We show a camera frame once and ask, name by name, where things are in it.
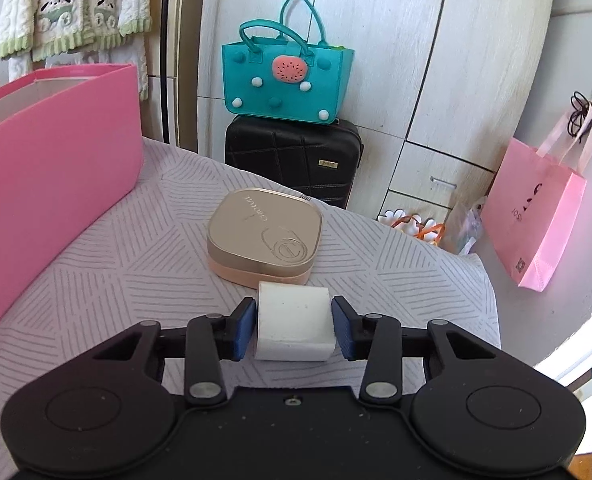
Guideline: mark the teal felt handbag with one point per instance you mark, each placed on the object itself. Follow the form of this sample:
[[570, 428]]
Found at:
[[286, 85]]

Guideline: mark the black suitcase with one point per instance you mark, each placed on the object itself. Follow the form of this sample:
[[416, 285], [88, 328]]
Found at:
[[286, 155]]

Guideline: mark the gold compact case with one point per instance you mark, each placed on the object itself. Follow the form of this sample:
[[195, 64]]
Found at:
[[263, 232]]

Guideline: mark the white door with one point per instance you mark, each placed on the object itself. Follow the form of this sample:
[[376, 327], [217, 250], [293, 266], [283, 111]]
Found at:
[[591, 350]]

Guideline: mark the black clothes rack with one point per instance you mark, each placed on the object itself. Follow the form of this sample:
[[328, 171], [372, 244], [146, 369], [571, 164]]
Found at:
[[165, 60]]

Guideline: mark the white and green fluffy robe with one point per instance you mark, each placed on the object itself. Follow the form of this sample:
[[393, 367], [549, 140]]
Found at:
[[65, 10]]

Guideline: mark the light wooden board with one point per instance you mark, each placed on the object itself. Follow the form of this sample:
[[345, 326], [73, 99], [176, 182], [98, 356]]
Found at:
[[188, 50]]

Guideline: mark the white charger plug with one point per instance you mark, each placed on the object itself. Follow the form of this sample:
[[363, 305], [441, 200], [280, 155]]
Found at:
[[293, 320]]

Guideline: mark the pink shopping bag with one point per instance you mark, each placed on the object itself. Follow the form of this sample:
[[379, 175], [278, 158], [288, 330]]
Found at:
[[536, 210]]

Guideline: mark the clear plastic bag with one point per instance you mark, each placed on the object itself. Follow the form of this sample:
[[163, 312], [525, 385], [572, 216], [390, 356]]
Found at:
[[468, 225]]

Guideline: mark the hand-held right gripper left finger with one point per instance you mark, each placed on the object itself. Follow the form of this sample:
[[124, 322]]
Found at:
[[246, 330]]

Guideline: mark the pink cardboard box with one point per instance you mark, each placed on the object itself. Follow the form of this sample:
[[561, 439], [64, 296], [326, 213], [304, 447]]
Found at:
[[50, 175]]

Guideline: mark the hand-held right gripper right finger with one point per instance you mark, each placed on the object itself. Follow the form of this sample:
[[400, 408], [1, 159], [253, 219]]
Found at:
[[342, 330]]

